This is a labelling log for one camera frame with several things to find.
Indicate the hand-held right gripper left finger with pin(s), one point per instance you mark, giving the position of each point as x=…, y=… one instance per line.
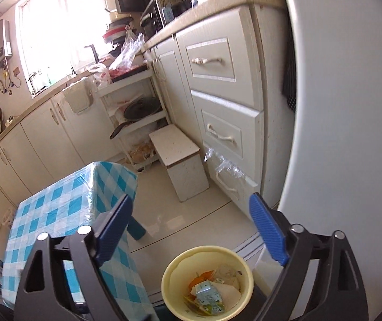
x=110, y=237

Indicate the white red printed plastic bag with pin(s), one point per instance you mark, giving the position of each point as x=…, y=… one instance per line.
x=100, y=73

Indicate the cream drawer cabinet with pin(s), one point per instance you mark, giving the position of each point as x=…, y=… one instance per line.
x=217, y=57

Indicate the clear plastic bag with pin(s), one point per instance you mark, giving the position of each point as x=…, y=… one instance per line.
x=127, y=52

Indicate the cream kitchen cabinet row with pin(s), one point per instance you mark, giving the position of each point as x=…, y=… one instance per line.
x=37, y=140

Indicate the white hanging cabinet bin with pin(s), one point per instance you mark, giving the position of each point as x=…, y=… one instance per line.
x=77, y=97

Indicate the black pan on shelf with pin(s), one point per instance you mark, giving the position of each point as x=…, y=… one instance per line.
x=142, y=107

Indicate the white refrigerator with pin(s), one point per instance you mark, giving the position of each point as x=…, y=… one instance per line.
x=344, y=107

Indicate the blue white checked tablecloth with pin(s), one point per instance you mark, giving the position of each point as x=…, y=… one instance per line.
x=44, y=214

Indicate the white box stool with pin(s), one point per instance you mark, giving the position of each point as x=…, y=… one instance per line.
x=184, y=167

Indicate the black kitchen faucet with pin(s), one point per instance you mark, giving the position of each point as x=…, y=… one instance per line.
x=94, y=52

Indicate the brown dried goods bag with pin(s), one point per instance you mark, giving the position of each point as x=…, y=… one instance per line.
x=140, y=152

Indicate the white shelf rack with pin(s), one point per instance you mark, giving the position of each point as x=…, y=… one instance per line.
x=127, y=81

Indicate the small green white carton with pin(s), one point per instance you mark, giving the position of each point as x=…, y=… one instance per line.
x=207, y=296

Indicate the dark microwave oven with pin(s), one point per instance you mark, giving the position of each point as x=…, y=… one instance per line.
x=129, y=1

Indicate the clear plastic scrap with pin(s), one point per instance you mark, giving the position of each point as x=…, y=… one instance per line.
x=226, y=169

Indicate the curved orange peel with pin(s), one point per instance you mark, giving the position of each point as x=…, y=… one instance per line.
x=197, y=280

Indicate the stack of red white bowls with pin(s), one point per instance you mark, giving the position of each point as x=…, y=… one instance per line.
x=117, y=31

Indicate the dark red tray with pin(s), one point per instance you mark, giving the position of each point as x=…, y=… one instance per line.
x=124, y=71

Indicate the open kitchen shelf unit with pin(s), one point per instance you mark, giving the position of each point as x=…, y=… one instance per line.
x=157, y=6

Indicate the pale yellow round bin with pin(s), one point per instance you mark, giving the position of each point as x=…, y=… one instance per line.
x=177, y=274

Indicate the white paper sheet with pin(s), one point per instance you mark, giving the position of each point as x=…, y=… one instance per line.
x=231, y=296

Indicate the bright kitchen window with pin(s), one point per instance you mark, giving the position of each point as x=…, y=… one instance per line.
x=60, y=23

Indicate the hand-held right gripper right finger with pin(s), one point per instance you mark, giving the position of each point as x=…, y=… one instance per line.
x=267, y=230

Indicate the beige speckled countertop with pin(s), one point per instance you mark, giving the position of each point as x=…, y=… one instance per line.
x=44, y=96
x=211, y=3

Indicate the yellow red snack package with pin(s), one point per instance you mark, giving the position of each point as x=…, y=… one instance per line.
x=190, y=302

